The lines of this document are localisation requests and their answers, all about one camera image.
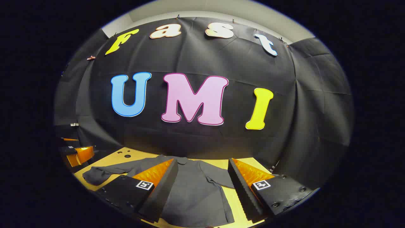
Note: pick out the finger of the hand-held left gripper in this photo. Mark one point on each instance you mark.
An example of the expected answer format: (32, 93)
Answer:
(80, 155)
(70, 139)

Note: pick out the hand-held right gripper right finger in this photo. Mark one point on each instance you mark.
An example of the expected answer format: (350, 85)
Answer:
(242, 190)

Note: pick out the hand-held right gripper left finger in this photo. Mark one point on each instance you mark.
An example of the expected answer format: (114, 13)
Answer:
(163, 190)

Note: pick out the gray button-up shirt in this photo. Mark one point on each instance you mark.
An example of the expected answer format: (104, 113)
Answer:
(196, 190)

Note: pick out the black backdrop cloth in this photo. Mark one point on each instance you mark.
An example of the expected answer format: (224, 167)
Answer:
(202, 139)

